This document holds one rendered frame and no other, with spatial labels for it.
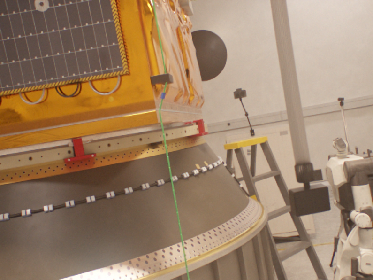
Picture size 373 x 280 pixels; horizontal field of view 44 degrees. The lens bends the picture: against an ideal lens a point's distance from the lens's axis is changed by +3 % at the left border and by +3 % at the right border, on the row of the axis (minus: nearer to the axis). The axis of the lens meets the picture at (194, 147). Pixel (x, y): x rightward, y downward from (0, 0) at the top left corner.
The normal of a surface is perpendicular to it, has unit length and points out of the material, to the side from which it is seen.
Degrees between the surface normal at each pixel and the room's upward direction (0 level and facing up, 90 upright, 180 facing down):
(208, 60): 90
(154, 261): 43
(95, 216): 62
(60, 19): 90
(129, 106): 90
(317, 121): 90
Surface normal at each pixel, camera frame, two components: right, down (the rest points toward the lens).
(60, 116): -0.10, 0.09
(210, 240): 0.37, -0.78
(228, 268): 0.77, -0.11
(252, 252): 0.89, -0.13
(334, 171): -0.78, 0.07
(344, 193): -0.74, 0.29
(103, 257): 0.23, -0.47
